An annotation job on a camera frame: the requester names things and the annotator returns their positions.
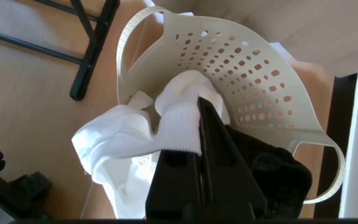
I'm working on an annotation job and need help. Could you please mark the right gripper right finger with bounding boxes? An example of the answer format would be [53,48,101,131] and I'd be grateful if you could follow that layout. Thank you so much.
[197,96,269,220]

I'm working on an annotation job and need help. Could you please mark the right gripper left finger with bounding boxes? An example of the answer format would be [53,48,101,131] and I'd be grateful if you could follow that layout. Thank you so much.
[145,149,213,220]

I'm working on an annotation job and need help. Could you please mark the white garment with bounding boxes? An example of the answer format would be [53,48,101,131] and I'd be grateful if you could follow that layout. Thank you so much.
[71,69,231,220]

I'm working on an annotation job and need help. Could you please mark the white laundry basket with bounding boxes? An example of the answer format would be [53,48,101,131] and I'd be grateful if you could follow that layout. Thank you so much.
[116,5,346,205]

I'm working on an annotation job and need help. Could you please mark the black clothes rack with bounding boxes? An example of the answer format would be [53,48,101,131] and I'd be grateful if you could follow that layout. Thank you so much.
[0,0,121,101]

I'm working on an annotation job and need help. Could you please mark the black garment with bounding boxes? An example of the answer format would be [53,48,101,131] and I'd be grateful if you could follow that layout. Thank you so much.
[224,124,313,220]

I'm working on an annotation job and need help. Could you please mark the beige curtain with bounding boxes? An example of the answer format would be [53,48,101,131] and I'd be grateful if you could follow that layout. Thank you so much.
[152,0,358,78]

